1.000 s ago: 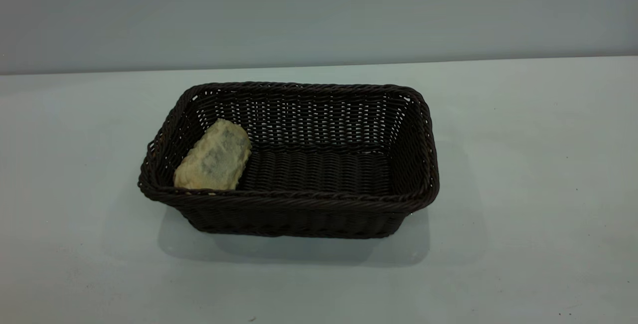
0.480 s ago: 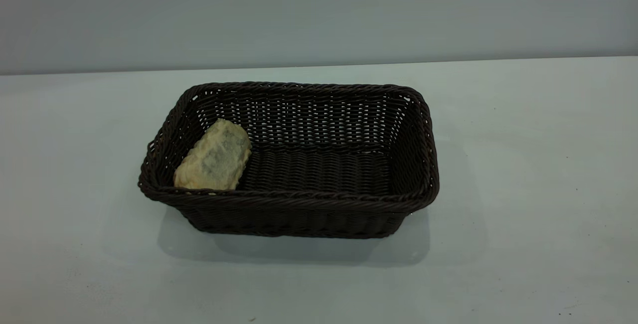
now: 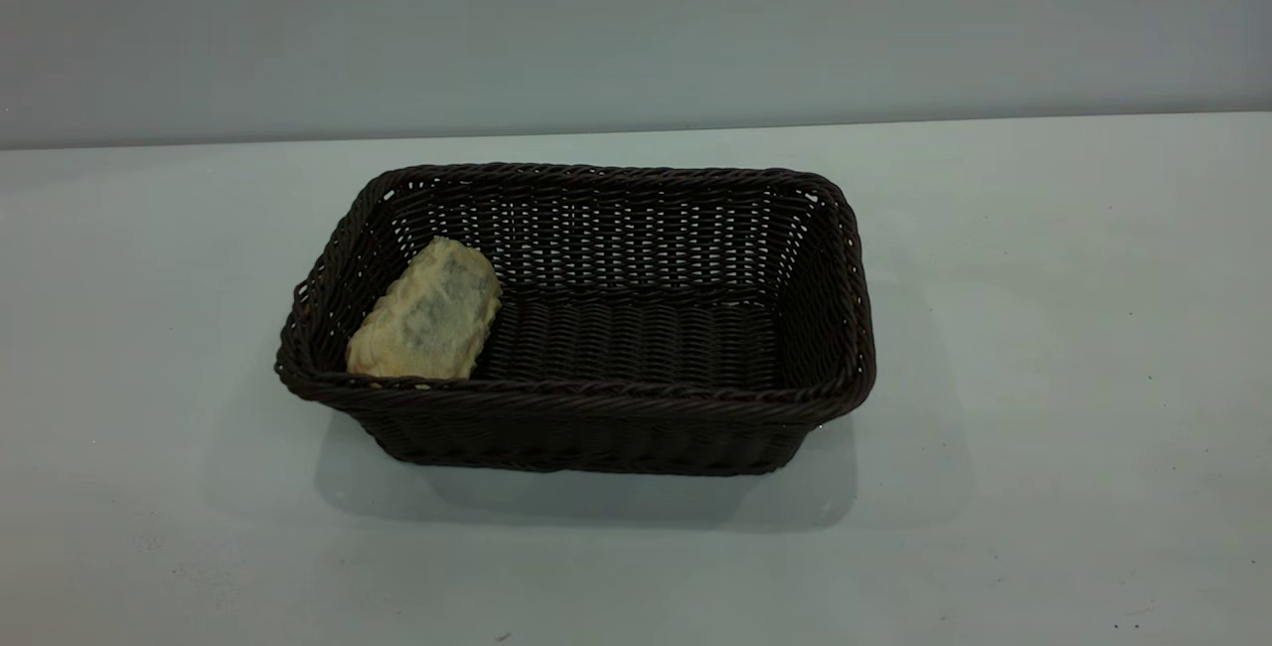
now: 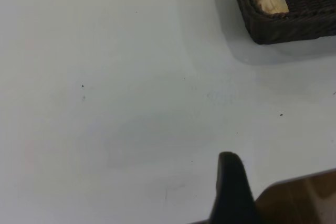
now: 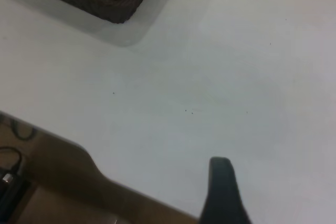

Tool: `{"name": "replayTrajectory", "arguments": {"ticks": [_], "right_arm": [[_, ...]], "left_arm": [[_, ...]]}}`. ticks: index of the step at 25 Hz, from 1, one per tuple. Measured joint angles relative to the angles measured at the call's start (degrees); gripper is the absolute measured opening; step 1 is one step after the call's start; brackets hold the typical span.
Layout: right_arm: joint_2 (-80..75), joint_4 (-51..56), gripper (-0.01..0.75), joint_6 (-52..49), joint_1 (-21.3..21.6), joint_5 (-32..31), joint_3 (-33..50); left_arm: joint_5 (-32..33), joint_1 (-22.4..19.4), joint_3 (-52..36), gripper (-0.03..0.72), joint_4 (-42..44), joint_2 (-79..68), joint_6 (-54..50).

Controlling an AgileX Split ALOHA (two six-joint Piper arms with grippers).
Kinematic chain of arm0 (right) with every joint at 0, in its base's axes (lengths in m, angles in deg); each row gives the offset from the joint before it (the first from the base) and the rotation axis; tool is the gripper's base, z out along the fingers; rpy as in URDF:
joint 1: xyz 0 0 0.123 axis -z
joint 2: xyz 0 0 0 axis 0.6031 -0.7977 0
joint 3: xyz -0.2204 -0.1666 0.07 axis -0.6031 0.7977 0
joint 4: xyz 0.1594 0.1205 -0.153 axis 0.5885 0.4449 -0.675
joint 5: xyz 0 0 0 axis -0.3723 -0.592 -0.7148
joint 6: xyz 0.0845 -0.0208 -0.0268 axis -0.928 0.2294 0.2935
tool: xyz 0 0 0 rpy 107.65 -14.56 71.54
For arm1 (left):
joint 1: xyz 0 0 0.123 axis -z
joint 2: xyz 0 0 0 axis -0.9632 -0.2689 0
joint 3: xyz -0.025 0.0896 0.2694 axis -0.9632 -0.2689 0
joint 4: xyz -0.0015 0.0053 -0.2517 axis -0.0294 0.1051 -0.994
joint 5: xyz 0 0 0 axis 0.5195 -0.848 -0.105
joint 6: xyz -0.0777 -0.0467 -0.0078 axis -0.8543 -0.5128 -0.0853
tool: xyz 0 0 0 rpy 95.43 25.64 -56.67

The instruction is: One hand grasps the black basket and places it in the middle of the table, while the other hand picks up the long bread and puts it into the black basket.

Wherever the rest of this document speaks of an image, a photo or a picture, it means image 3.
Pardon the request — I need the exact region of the black woven wicker basket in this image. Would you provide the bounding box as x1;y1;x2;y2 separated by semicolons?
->
274;163;877;476

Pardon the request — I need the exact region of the ridged golden bread roll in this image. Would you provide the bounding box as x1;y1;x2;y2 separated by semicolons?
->
345;237;503;381

